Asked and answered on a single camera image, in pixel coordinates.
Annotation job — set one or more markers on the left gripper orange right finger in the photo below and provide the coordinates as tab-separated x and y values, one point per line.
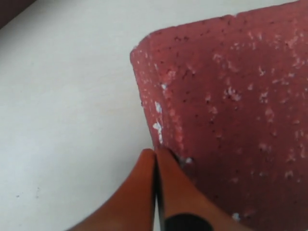
182	207

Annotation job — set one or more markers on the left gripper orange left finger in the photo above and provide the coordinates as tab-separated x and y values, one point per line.
131	207

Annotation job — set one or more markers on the speckled chipped red brick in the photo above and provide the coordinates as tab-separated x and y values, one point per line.
231	94

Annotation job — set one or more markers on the lone red brick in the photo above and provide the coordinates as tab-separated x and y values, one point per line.
9	9

